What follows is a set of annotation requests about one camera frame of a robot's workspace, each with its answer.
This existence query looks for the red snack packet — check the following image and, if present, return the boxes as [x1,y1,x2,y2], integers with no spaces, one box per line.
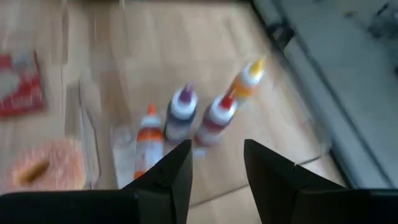
[0,51,47,119]

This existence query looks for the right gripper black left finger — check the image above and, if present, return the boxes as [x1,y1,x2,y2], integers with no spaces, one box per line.
[123,139,194,224]

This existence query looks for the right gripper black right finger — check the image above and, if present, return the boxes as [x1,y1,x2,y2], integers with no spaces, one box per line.
[243,139,346,224]

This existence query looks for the clear plastic bin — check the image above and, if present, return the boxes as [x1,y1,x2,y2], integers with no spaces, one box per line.
[60,0,332,203]

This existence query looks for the yellow food colouring bottle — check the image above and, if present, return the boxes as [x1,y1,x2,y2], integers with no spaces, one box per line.
[228,57,267,108]

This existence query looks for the sugar sprinkled toy donut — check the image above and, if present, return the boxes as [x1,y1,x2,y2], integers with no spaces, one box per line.
[6,138,88,192]

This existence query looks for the orange food colouring bottle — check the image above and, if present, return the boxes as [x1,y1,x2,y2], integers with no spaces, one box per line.
[133,104,165,180]

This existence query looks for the red food colouring bottle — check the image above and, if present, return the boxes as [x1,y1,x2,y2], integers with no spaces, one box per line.
[193,93,239,149]

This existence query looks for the purple food colouring bottle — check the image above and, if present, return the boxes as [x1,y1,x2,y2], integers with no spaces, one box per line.
[163,82,199,146]

